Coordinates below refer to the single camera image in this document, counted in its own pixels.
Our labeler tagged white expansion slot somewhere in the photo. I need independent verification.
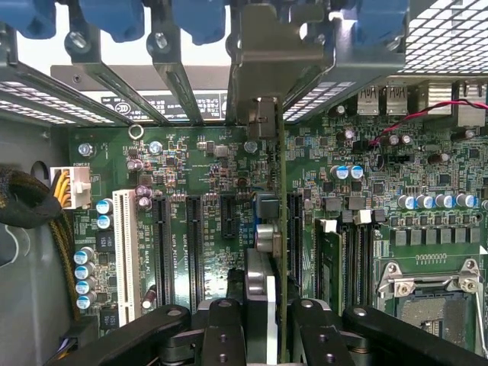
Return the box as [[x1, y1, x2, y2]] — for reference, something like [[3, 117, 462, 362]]
[[111, 188, 143, 328]]

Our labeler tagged black sleeved power cable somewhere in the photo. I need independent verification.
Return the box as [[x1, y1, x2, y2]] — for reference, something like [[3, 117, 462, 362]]
[[0, 162, 83, 323]]

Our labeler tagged silver USB port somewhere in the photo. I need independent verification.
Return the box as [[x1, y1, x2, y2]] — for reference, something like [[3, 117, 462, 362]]
[[385, 85, 409, 115], [357, 85, 384, 115]]

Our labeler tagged black RAM slot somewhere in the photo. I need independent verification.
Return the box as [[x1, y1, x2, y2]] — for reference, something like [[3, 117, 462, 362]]
[[353, 208, 373, 308], [342, 210, 355, 308], [369, 208, 387, 306]]

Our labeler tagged green motherboard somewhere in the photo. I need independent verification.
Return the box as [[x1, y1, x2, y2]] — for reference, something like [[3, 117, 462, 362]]
[[68, 74, 488, 366]]

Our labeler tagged blue card retention clip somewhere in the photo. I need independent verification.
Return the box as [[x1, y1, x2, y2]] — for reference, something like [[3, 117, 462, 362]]
[[351, 0, 412, 53], [0, 0, 57, 40], [79, 0, 146, 43], [170, 0, 229, 46]]

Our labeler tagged blue expansion slot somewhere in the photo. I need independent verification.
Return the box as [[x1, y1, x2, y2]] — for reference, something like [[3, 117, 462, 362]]
[[248, 192, 264, 251]]

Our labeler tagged CPU socket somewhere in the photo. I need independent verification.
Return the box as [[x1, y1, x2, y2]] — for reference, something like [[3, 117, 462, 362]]
[[376, 258, 488, 354]]

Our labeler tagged black PC case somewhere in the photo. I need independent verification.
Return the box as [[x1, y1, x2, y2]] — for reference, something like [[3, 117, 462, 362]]
[[0, 0, 488, 130]]

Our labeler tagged short black expansion slot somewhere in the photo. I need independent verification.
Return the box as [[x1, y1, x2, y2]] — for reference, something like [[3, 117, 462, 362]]
[[220, 193, 238, 240]]

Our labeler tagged silver port housing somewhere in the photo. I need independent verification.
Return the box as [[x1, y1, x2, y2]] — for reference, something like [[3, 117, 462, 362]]
[[455, 82, 487, 127], [426, 82, 453, 115]]

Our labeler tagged white power connector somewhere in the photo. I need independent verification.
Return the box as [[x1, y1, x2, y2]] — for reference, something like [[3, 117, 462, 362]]
[[48, 164, 92, 210]]

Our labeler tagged red twisted wire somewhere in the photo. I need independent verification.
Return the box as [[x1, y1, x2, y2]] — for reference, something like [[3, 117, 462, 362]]
[[368, 98, 488, 148]]

